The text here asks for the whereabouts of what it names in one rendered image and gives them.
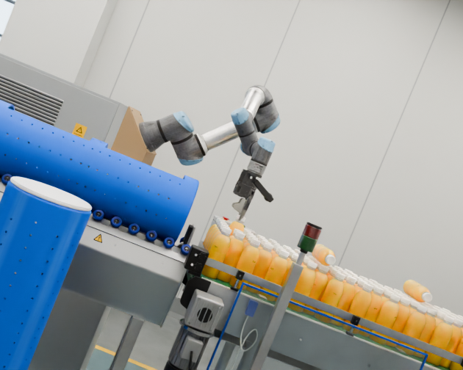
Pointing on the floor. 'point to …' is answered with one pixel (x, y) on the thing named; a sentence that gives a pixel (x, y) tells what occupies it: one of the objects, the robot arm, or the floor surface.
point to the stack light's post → (275, 317)
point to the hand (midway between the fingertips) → (241, 217)
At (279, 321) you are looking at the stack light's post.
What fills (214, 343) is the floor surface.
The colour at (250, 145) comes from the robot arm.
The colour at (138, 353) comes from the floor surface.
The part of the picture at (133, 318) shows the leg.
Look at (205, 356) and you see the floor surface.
